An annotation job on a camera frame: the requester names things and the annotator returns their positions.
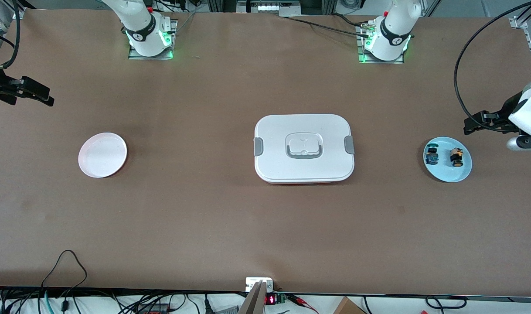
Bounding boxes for light blue round plate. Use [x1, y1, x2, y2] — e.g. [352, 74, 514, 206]
[423, 137, 473, 183]

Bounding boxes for pink round plate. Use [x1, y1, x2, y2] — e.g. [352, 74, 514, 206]
[78, 132, 128, 179]

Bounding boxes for white lunch box grey clips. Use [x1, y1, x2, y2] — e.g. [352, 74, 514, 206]
[253, 114, 356, 184]

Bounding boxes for brown cardboard box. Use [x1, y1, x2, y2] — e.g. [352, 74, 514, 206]
[333, 297, 367, 314]

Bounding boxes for grey power strip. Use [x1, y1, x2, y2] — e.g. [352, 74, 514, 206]
[236, 0, 302, 17]

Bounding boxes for red clip lead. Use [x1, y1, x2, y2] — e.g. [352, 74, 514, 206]
[289, 295, 319, 313]

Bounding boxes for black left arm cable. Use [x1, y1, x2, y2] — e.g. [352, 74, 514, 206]
[454, 0, 531, 125]

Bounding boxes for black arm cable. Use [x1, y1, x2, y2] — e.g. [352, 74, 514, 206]
[454, 0, 531, 125]
[0, 0, 23, 70]

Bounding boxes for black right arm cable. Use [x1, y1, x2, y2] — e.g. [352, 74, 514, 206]
[0, 0, 23, 70]

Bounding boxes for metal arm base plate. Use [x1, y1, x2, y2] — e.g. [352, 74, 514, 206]
[357, 24, 406, 65]
[128, 20, 179, 61]

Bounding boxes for thin black looped cable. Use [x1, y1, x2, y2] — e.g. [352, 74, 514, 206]
[40, 249, 89, 301]

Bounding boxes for black cable on table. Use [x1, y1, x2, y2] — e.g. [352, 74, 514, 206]
[286, 17, 371, 36]

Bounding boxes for black cable bundle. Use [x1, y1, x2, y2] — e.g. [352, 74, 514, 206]
[0, 286, 240, 314]

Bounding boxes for small white bracket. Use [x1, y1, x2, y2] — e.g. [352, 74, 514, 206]
[245, 277, 274, 293]

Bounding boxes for aluminium camera post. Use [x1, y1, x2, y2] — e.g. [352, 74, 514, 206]
[238, 280, 267, 314]

